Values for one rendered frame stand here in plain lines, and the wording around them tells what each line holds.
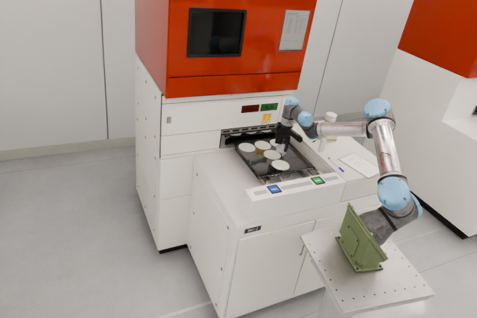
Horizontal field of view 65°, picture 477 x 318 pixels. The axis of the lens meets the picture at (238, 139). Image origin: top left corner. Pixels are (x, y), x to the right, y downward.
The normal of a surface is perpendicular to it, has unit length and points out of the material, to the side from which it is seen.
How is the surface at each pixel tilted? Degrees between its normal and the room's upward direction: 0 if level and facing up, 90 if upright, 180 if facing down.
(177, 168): 90
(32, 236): 0
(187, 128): 90
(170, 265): 0
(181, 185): 90
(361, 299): 0
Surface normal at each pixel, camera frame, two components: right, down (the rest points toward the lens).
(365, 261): 0.22, 0.51
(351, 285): 0.13, -0.86
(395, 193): -0.49, -0.40
